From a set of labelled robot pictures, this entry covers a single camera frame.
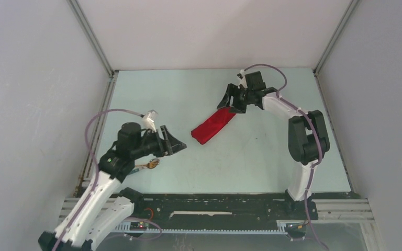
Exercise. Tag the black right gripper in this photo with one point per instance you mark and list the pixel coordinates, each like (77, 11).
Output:
(233, 90)

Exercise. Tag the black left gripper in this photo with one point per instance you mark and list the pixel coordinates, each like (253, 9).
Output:
(172, 145)

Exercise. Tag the wooden fork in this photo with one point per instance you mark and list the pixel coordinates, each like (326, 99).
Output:
(150, 165)

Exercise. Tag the red cloth napkin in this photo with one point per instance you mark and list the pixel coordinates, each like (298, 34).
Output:
(211, 126)

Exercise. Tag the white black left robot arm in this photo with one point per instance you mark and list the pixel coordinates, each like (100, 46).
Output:
(86, 226)

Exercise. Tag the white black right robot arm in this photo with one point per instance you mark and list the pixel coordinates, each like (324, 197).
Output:
(308, 139)

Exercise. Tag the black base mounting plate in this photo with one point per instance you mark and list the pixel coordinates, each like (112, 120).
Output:
(222, 211)

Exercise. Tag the aluminium corner frame post right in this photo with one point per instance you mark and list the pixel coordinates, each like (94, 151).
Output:
(347, 15)

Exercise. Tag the aluminium corner frame post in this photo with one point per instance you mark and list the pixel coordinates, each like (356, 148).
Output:
(347, 15)
(83, 21)

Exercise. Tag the aluminium corner frame post left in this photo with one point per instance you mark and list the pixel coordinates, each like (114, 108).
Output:
(83, 21)

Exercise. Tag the aluminium front rail frame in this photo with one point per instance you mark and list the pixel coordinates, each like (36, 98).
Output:
(329, 211)

